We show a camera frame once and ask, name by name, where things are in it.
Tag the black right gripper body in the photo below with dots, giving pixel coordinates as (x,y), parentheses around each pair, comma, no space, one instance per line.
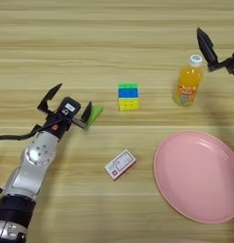
(233,63)

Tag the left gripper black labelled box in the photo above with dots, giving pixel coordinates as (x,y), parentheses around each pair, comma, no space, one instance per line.
(69,107)

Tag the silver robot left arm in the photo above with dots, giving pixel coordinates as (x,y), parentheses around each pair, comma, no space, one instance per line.
(30,164)

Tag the small white red card box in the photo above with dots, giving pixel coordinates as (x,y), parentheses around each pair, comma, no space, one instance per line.
(120,164)

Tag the pink round plate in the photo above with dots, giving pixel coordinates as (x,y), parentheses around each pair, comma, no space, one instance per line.
(197,177)

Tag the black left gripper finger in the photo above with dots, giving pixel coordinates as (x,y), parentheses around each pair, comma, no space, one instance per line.
(86,114)
(50,95)

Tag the colourful puzzle cube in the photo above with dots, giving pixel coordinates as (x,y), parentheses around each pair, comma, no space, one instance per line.
(128,98)

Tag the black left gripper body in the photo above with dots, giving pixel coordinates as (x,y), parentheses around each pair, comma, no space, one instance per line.
(60,128)

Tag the green rectangular block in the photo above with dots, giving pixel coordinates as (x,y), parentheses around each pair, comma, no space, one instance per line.
(96,112)

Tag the orange juice bottle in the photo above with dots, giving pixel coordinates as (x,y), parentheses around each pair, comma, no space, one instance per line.
(188,85)

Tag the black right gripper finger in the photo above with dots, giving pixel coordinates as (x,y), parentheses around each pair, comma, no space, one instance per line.
(206,49)

